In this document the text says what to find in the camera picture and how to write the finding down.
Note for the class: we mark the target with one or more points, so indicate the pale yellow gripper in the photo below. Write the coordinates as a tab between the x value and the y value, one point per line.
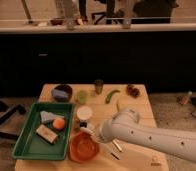
90	132

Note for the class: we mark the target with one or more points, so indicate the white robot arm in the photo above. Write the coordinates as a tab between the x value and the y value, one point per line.
125	126

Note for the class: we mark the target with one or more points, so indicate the red bowl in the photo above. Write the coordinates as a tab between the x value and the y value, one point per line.
82	148

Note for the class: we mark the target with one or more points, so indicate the dark brown bowl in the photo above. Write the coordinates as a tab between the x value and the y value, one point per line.
67	89

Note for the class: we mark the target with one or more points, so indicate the blue sponge in bowl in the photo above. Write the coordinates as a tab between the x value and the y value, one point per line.
59	94

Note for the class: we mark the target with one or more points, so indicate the white cup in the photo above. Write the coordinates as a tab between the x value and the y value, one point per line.
84	113

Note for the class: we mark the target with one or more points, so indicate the green pepper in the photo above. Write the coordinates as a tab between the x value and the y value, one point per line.
109	96

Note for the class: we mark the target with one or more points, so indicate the green cup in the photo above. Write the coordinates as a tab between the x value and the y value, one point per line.
81	97

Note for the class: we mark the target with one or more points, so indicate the yellow banana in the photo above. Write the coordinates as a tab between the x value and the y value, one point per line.
118	105

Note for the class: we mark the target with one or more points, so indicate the silver fork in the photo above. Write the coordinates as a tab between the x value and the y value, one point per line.
118	148

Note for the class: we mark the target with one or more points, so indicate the orange ball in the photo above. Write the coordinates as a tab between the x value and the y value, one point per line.
58	123

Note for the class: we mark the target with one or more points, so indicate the metal cup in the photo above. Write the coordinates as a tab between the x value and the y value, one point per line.
98	84

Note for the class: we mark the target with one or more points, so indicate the wooden block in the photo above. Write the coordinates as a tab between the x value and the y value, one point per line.
47	134

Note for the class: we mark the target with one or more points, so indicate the blue wedge block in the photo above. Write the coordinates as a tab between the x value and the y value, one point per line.
47	117

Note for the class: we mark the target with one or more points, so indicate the green plastic tray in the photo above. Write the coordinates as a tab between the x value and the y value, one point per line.
41	141

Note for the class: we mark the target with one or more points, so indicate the black office chair base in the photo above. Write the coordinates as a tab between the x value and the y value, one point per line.
7	113

